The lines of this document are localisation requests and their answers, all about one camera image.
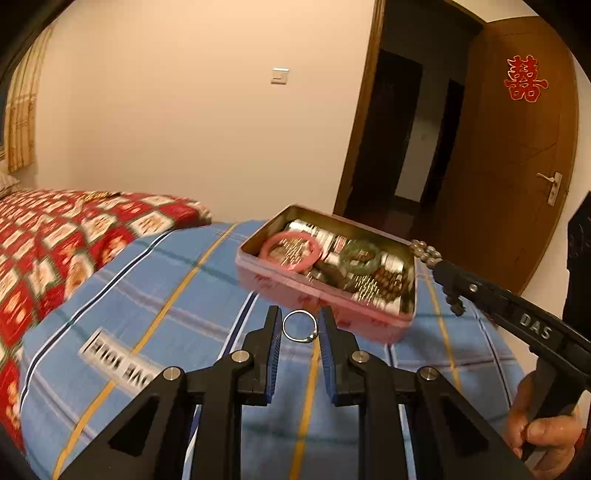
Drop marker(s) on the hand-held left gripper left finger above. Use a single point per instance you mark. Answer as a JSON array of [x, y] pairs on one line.
[[275, 350]]

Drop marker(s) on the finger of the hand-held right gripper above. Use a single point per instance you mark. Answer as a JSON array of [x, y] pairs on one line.
[[471, 288]]

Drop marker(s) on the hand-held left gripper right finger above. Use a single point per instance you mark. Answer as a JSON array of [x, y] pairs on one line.
[[328, 355]]

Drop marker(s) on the pink tin box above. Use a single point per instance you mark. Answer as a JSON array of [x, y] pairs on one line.
[[286, 284]]

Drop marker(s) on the green jade bangle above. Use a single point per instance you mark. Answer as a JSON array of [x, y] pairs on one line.
[[344, 259]]

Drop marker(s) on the pink bangle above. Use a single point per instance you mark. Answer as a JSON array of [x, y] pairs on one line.
[[265, 251]]

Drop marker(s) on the person's right hand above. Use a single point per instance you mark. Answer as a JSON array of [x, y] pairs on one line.
[[554, 441]]

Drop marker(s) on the dark cloth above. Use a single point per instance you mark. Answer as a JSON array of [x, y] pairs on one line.
[[579, 258]]

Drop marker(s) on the wooden door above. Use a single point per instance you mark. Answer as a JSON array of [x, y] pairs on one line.
[[498, 184]]

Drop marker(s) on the white silver packaging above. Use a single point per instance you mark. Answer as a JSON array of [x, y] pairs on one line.
[[323, 233]]

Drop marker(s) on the blue plaid blanket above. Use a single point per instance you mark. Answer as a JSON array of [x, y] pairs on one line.
[[138, 286]]

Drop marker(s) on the red paper door decoration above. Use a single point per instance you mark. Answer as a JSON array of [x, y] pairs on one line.
[[525, 79]]

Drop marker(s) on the red printed bedsheet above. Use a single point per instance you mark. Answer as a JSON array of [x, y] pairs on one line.
[[55, 249]]

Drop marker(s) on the striped pillow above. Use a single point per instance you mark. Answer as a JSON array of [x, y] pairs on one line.
[[7, 180]]

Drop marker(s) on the yellow checked curtain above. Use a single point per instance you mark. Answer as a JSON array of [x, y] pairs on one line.
[[27, 106]]

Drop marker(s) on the wooden door frame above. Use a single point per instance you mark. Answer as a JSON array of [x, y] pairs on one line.
[[364, 106]]

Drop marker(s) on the white light switch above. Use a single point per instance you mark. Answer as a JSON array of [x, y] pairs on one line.
[[280, 76]]

